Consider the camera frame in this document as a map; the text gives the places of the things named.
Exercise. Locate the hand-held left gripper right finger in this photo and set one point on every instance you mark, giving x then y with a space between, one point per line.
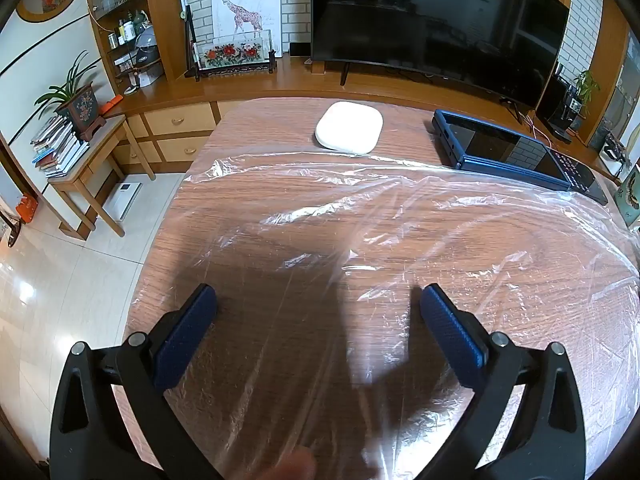
452 340

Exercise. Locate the orange tool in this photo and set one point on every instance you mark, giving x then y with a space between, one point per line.
110 105

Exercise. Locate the stack of books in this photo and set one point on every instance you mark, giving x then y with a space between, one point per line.
57 145

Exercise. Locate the potted orchid plant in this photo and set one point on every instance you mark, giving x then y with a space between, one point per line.
80 105

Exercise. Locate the giraffe drawing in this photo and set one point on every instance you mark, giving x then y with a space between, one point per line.
245 12

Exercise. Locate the white oval case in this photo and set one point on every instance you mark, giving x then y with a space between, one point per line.
348 127

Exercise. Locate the small black box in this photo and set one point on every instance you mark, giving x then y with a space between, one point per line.
299 49

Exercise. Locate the wooden display shelf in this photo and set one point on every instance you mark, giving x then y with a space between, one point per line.
125 20

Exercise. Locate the black folding stand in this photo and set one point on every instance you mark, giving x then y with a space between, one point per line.
190 40

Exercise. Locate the small green potted plant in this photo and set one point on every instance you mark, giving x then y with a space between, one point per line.
587 85

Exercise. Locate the white floor scale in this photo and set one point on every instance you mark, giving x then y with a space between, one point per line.
122 200

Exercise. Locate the small white device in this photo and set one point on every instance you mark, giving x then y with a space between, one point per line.
612 152

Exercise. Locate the black flat screen television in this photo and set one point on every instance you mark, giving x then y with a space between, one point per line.
440 25

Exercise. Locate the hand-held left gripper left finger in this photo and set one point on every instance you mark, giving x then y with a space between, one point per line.
185 340

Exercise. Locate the clear plastic sheet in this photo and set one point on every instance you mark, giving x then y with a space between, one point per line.
350 240

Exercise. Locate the grey helmet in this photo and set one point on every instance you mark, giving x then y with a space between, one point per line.
145 52

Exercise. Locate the tablet in blue case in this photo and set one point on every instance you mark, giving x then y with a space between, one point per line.
480 142

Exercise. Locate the black coffee machine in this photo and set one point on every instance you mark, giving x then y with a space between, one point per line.
562 105

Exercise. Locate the wooden side table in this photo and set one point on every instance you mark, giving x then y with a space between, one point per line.
95 170

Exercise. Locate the white teal printed mug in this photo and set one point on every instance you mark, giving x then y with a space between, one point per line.
631 200

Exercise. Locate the person's left hand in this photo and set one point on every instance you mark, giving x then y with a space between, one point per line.
292 467

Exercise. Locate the framed red flower artwork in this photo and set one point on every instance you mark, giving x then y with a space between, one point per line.
232 55

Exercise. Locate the wooden television cabinet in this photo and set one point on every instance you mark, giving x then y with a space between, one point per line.
180 120

